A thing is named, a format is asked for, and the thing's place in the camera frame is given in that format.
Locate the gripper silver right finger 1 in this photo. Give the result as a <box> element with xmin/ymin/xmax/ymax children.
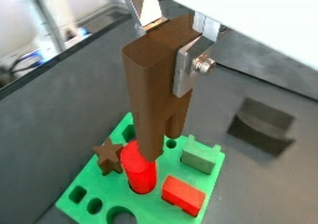
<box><xmin>172</xmin><ymin>12</ymin><xmax>221</xmax><ymax>98</ymax></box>

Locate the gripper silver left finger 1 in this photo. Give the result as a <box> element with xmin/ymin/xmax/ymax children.
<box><xmin>124</xmin><ymin>0</ymin><xmax>168</xmax><ymax>36</ymax></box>

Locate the brown square-circle forked object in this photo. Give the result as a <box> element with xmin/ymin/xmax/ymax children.
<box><xmin>121</xmin><ymin>15</ymin><xmax>198</xmax><ymax>162</ymax></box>

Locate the red square block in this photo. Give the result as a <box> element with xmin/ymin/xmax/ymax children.
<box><xmin>161</xmin><ymin>176</ymin><xmax>205</xmax><ymax>217</ymax></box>

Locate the green fixture base block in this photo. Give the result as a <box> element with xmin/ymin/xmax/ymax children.
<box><xmin>56</xmin><ymin>114</ymin><xmax>224</xmax><ymax>224</ymax></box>

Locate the dark grey curved cradle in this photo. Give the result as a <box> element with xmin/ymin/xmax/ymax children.
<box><xmin>227</xmin><ymin>98</ymin><xmax>293</xmax><ymax>157</ymax></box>

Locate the green notched block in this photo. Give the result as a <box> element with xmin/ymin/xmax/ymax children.
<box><xmin>180</xmin><ymin>135</ymin><xmax>220</xmax><ymax>175</ymax></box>

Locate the brown star peg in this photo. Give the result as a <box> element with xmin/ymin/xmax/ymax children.
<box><xmin>93</xmin><ymin>138</ymin><xmax>122</xmax><ymax>176</ymax></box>

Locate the red cylinder peg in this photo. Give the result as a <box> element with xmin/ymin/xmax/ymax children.
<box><xmin>120</xmin><ymin>140</ymin><xmax>156</xmax><ymax>194</ymax></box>

